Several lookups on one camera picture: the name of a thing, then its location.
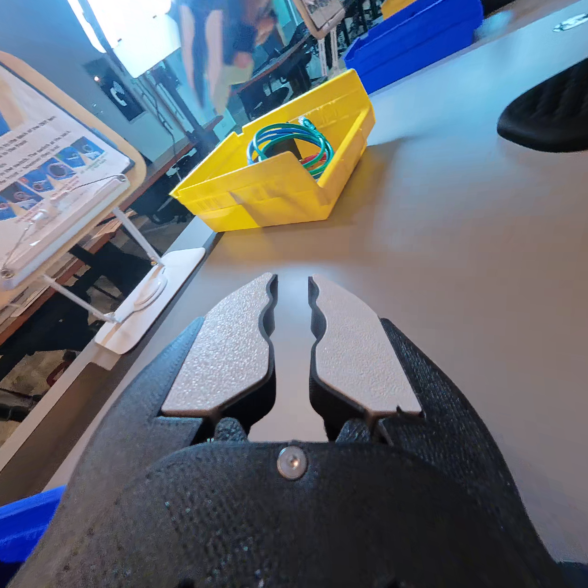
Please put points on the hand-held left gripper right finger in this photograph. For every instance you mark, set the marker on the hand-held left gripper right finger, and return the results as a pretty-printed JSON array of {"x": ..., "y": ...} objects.
[{"x": 363, "y": 358}]

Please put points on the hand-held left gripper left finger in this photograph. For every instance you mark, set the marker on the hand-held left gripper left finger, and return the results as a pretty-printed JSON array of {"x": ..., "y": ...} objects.
[{"x": 220, "y": 358}]

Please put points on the yellow plastic bin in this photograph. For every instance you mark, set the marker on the yellow plastic bin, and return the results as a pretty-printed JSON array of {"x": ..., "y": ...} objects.
[{"x": 257, "y": 197}]

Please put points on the blue plastic bin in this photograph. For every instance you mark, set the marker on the blue plastic bin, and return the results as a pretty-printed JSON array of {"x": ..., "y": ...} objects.
[
  {"x": 413, "y": 46},
  {"x": 27, "y": 523}
]

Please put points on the white document stand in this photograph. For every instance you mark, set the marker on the white document stand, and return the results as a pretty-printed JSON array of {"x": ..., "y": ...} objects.
[{"x": 156, "y": 275}]

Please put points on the printed instruction sheet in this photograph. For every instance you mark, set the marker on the printed instruction sheet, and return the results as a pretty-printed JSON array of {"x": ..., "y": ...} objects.
[{"x": 46, "y": 151}]

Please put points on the black sign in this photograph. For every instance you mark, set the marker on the black sign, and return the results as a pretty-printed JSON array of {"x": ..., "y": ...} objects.
[{"x": 120, "y": 94}]

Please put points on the bright light panel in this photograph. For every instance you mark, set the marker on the bright light panel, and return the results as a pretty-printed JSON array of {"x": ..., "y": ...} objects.
[{"x": 138, "y": 32}]

